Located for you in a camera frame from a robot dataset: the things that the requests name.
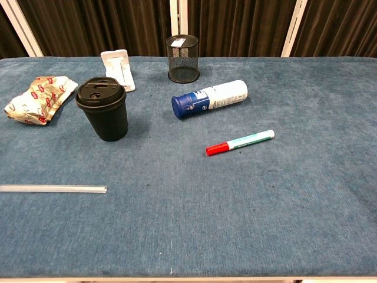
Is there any blue white spray can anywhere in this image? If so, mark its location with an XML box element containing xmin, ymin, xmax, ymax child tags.
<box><xmin>171</xmin><ymin>80</ymin><xmax>249</xmax><ymax>120</ymax></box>

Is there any red capped white marker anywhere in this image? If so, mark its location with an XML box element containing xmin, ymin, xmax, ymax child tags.
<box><xmin>206</xmin><ymin>129</ymin><xmax>276</xmax><ymax>157</ymax></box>

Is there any black mesh pen holder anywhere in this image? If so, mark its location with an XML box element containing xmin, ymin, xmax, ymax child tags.
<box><xmin>165</xmin><ymin>34</ymin><xmax>201</xmax><ymax>84</ymax></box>

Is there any black round lid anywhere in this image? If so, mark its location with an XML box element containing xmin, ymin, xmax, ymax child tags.
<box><xmin>75</xmin><ymin>77</ymin><xmax>129</xmax><ymax>142</ymax></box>

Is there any dark pleated curtain panel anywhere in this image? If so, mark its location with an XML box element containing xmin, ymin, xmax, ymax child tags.
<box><xmin>0</xmin><ymin>5</ymin><xmax>29</xmax><ymax>59</ymax></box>
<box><xmin>290</xmin><ymin>0</ymin><xmax>377</xmax><ymax>58</ymax></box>
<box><xmin>16</xmin><ymin>0</ymin><xmax>172</xmax><ymax>58</ymax></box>
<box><xmin>187</xmin><ymin>0</ymin><xmax>297</xmax><ymax>58</ymax></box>

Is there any clear plastic straw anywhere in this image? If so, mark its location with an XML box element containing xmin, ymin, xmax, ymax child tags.
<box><xmin>0</xmin><ymin>184</ymin><xmax>108</xmax><ymax>194</ymax></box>

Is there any white frame post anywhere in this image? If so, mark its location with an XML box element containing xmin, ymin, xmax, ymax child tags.
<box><xmin>280</xmin><ymin>0</ymin><xmax>309</xmax><ymax>58</ymax></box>
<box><xmin>169</xmin><ymin>0</ymin><xmax>189</xmax><ymax>38</ymax></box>
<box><xmin>0</xmin><ymin>0</ymin><xmax>44</xmax><ymax>58</ymax></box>

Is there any blue fabric table cloth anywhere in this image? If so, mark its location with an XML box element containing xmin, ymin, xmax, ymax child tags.
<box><xmin>0</xmin><ymin>56</ymin><xmax>377</xmax><ymax>279</ymax></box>

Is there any white plastic holder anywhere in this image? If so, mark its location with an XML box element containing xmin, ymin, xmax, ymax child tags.
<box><xmin>100</xmin><ymin>49</ymin><xmax>137</xmax><ymax>93</ymax></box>

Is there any crumpled gold red wrapper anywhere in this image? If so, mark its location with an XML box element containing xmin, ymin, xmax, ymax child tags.
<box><xmin>4</xmin><ymin>75</ymin><xmax>79</xmax><ymax>126</ymax></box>

